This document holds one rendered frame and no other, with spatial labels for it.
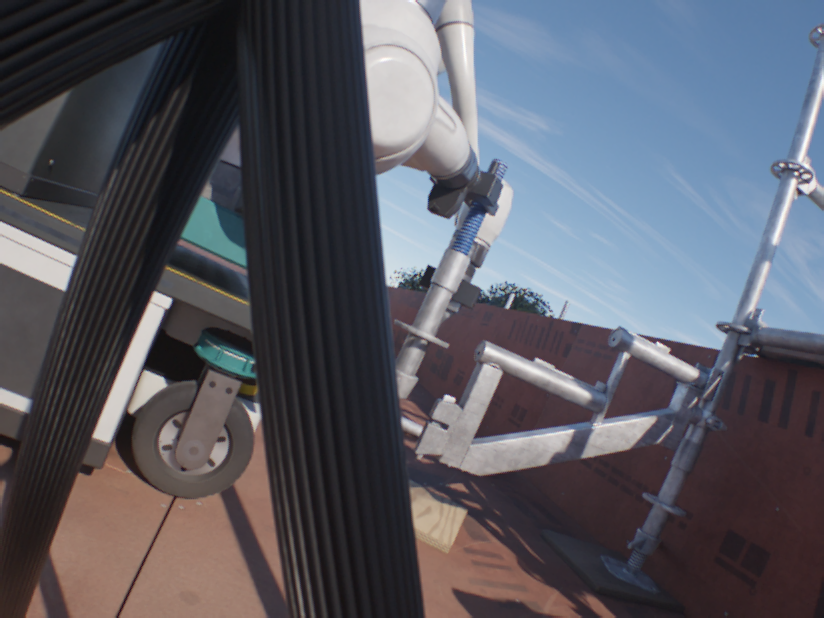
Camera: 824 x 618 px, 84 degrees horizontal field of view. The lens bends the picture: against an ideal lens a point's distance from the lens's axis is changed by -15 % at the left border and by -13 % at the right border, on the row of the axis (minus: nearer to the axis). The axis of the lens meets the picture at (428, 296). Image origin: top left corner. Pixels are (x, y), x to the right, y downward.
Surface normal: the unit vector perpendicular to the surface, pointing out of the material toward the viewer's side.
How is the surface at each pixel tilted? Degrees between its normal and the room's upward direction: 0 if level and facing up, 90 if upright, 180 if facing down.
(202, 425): 90
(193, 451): 90
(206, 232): 90
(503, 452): 90
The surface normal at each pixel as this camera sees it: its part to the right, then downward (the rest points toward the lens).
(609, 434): 0.25, 0.05
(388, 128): 0.51, 0.22
